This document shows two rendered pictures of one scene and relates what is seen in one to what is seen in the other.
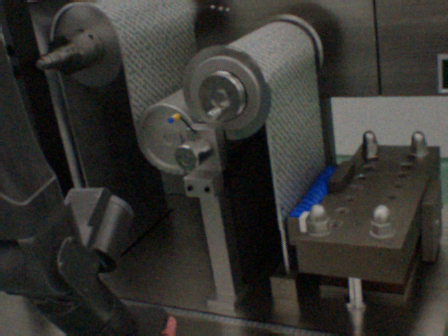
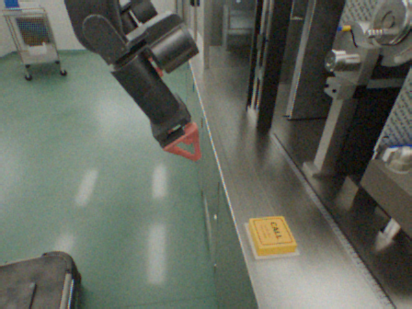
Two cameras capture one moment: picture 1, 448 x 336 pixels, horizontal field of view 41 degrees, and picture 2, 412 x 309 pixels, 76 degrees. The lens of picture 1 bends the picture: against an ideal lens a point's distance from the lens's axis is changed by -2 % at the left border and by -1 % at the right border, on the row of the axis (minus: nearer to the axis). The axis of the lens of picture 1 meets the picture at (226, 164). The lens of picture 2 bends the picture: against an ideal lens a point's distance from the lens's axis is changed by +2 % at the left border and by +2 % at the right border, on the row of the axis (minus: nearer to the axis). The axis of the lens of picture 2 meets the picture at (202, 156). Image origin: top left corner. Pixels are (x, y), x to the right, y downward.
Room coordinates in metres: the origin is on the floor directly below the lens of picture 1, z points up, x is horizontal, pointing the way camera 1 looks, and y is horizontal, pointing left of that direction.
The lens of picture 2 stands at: (0.31, -0.23, 1.32)
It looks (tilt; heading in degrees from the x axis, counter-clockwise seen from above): 35 degrees down; 54
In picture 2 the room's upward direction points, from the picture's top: straight up
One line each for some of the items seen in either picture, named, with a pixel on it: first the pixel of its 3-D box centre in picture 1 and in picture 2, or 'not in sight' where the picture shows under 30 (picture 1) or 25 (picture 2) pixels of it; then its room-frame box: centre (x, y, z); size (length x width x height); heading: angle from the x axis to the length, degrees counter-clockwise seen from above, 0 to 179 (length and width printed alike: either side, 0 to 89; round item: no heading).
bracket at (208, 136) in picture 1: (214, 220); (334, 117); (0.87, 0.03, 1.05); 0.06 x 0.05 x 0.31; 151
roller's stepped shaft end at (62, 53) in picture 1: (52, 60); not in sight; (0.94, 0.24, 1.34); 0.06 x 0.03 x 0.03; 151
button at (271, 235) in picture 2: not in sight; (270, 234); (0.61, -0.04, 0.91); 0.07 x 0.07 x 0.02; 61
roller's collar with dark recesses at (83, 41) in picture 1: (76, 51); not in sight; (0.99, 0.21, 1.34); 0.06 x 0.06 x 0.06; 61
